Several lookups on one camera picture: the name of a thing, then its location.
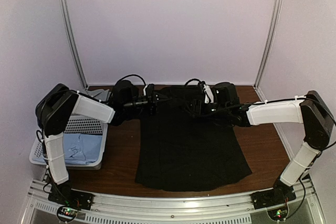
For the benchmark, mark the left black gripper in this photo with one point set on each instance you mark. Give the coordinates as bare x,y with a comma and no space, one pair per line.
152,98

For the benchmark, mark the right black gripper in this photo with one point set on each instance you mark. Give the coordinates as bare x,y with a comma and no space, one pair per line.
196,104

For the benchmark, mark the black long sleeve shirt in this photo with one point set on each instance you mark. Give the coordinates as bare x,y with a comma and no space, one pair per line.
182,153

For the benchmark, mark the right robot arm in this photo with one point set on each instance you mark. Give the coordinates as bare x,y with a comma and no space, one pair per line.
222,101

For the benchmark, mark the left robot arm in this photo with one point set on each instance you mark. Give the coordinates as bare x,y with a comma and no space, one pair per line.
55,109

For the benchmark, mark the grey cloth behind basket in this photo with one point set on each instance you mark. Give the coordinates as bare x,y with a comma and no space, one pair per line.
98,94

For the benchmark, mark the white plastic mesh basket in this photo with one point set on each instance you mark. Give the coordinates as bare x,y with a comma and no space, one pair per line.
84,125

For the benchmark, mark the folded light blue shirt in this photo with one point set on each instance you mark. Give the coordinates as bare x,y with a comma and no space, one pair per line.
82,149

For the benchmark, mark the right circuit board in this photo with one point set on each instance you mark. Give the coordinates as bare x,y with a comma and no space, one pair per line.
278,214

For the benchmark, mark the circuit board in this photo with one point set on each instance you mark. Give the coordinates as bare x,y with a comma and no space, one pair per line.
66,214
278,214

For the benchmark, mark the left circuit board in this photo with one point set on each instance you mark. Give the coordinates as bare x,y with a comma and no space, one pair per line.
66,214

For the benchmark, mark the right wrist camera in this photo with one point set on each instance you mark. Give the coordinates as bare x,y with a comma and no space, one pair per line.
209,98

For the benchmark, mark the front aluminium rail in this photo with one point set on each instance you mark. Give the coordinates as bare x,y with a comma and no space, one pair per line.
234,208

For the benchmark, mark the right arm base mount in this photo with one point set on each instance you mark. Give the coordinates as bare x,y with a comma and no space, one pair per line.
272,197

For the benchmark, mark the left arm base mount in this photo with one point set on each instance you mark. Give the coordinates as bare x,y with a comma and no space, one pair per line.
72,198

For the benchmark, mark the right aluminium corner post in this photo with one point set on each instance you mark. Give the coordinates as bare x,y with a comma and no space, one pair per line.
276,10

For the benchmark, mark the aluminium corner post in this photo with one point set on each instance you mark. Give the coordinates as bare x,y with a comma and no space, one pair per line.
276,10
72,43

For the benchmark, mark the left aluminium corner post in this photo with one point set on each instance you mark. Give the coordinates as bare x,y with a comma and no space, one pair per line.
72,43

